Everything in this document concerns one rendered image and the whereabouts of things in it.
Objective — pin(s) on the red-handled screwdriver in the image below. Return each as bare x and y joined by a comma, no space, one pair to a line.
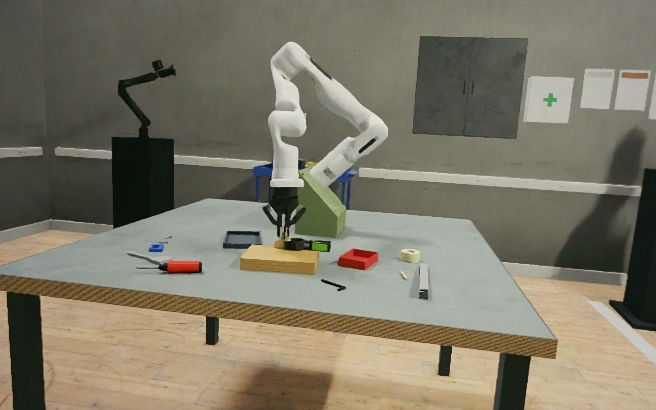
178,267

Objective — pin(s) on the tan wooden board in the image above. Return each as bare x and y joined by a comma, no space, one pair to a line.
269,259

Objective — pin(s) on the red rectangular tray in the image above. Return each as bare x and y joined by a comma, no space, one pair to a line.
358,259

